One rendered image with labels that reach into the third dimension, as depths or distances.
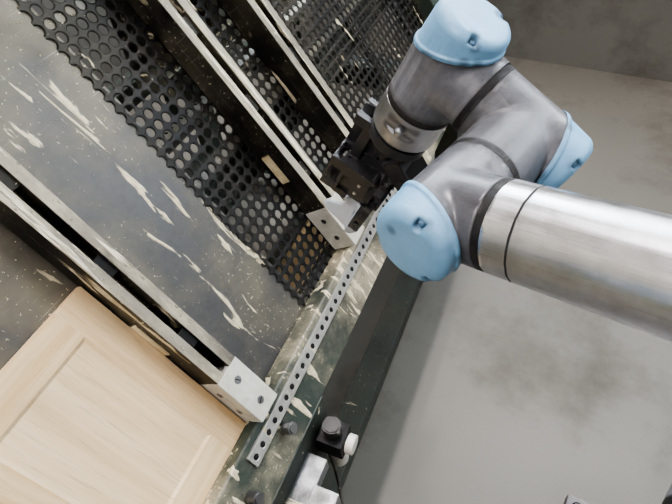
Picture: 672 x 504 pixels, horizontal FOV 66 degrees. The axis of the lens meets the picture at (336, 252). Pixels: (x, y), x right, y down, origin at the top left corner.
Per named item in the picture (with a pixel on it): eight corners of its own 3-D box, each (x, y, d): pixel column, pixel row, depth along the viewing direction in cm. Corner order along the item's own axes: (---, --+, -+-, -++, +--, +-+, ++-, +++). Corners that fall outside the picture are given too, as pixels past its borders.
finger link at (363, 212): (356, 209, 72) (381, 173, 65) (367, 216, 72) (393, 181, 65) (340, 231, 69) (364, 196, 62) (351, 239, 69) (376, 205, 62)
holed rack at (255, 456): (256, 467, 98) (258, 467, 97) (245, 459, 96) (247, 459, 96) (467, 47, 195) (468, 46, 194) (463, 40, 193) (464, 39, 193)
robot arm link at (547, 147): (503, 239, 48) (418, 158, 50) (560, 175, 53) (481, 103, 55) (556, 198, 41) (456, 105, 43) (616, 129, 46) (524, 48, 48)
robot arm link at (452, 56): (495, 66, 43) (420, -2, 44) (431, 148, 52) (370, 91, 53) (536, 34, 47) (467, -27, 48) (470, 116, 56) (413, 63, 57)
